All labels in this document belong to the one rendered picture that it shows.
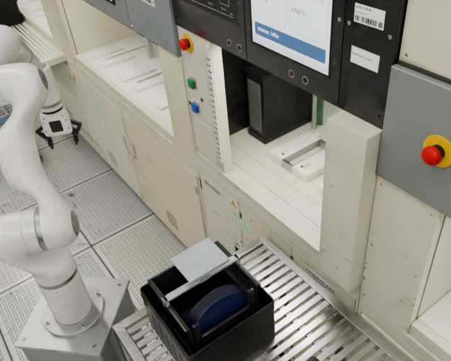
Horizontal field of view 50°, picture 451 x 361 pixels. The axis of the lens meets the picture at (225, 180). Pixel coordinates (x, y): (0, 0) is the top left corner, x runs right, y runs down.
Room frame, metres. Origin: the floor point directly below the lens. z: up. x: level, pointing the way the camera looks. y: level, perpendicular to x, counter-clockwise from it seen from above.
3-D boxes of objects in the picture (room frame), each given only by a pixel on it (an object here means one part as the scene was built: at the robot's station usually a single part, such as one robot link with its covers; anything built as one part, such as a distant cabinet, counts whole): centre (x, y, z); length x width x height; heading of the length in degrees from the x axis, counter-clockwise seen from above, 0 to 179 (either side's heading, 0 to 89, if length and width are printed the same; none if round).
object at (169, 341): (0.84, 0.09, 0.85); 0.28 x 0.28 x 0.17; 31
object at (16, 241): (0.96, 0.56, 1.07); 0.19 x 0.12 x 0.24; 97
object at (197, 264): (0.84, 0.09, 0.93); 0.24 x 0.20 x 0.32; 121
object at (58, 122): (1.56, 0.60, 1.12); 0.10 x 0.07 x 0.11; 97
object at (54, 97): (1.56, 0.60, 1.26); 0.09 x 0.08 x 0.13; 97
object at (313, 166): (1.48, -0.32, 0.89); 0.22 x 0.21 x 0.04; 122
